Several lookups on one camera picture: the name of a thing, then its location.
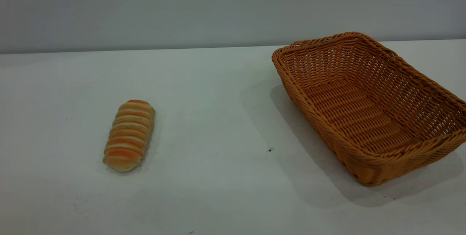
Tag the striped orange bread roll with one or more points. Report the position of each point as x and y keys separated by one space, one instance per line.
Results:
x=129 y=136

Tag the orange woven wicker basket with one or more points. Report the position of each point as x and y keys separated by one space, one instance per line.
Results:
x=364 y=118

